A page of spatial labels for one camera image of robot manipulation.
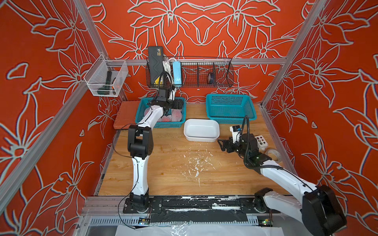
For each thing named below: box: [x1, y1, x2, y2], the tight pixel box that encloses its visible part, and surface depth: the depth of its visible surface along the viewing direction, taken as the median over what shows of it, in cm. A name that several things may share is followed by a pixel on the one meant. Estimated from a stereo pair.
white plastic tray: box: [183, 118, 221, 143], surface depth 104 cm
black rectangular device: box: [148, 46, 164, 85], surface depth 87 cm
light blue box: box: [172, 61, 183, 85], surface depth 91 cm
